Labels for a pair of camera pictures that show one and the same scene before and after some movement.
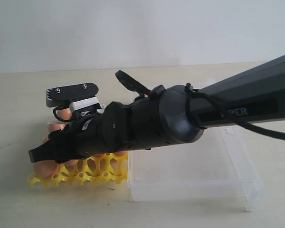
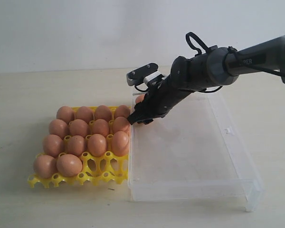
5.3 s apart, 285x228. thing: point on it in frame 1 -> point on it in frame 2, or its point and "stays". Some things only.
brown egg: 45,168 stays
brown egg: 64,114 stays
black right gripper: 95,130 -> 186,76
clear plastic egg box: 213,166 stays
